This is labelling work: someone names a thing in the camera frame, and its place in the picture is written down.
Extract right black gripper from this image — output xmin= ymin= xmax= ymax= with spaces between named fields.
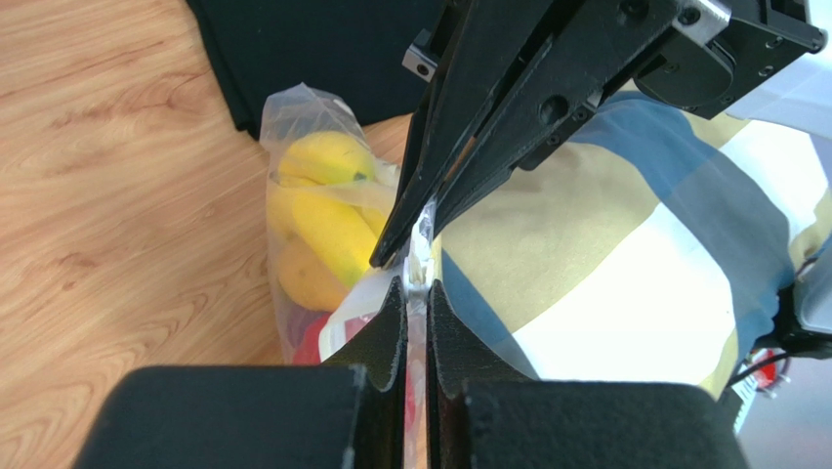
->
xmin=403 ymin=1 xmax=826 ymax=229

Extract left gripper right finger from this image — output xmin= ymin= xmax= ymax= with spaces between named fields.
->
xmin=426 ymin=281 xmax=747 ymax=468

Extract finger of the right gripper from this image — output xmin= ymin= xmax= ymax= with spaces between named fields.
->
xmin=370 ymin=1 xmax=551 ymax=267

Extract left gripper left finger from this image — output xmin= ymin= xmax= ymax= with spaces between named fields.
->
xmin=74 ymin=277 xmax=407 ymax=468

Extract clear zip top bag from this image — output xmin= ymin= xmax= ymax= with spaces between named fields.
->
xmin=260 ymin=84 xmax=401 ymax=365

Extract red fake fruit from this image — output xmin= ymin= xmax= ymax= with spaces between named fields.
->
xmin=292 ymin=313 xmax=375 ymax=365

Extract yellow fake bananas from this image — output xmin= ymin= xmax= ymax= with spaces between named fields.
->
xmin=267 ymin=131 xmax=395 ymax=312

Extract black folded cloth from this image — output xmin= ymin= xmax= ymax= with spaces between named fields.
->
xmin=188 ymin=0 xmax=443 ymax=139

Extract plaid checkered pillow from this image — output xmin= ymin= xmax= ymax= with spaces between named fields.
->
xmin=441 ymin=90 xmax=831 ymax=396

